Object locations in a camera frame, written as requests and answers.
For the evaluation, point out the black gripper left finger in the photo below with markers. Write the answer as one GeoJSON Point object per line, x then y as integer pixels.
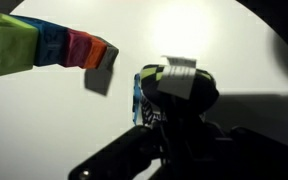
{"type": "Point", "coordinates": [124, 153]}

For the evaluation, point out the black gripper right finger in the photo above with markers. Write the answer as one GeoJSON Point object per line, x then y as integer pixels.
{"type": "Point", "coordinates": [264, 153]}

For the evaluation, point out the black white plush cube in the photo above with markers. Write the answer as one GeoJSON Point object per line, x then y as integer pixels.
{"type": "Point", "coordinates": [177, 86]}

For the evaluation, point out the grey toy cube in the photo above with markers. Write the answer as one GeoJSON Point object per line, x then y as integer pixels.
{"type": "Point", "coordinates": [108, 58]}

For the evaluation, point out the orange toy cube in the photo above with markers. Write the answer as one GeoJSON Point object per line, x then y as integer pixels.
{"type": "Point", "coordinates": [94, 53]}

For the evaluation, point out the magenta toy cube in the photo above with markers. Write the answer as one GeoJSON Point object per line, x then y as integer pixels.
{"type": "Point", "coordinates": [77, 50]}

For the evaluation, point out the blue toy cube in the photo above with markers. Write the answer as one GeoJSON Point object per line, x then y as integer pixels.
{"type": "Point", "coordinates": [50, 46]}

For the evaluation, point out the lime toy cube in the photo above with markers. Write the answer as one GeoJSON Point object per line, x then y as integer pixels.
{"type": "Point", "coordinates": [14, 50]}

